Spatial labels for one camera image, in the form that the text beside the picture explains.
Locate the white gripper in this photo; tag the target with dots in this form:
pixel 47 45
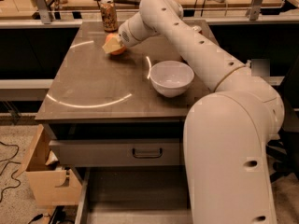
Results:
pixel 125 35

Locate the orange fruit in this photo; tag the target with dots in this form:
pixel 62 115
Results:
pixel 114 45

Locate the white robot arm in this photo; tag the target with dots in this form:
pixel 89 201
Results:
pixel 225 132

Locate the grey drawer cabinet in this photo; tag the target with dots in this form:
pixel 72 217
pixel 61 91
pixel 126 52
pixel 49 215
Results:
pixel 99 96

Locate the grey top drawer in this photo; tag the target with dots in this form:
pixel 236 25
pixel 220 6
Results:
pixel 118 152

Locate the open middle drawer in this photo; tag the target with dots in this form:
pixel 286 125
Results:
pixel 134 195

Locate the brown patterned drink can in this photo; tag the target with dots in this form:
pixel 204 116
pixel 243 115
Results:
pixel 109 15

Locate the white ceramic bowl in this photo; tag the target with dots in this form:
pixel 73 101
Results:
pixel 171 78

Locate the red cola can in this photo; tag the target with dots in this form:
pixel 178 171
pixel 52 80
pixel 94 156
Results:
pixel 197 29

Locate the cardboard box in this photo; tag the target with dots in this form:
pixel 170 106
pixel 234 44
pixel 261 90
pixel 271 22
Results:
pixel 51 184

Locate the black office chair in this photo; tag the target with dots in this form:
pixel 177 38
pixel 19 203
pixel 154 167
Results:
pixel 285 150

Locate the metal guard rail frame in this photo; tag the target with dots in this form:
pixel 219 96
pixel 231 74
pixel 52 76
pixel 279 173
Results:
pixel 62 10

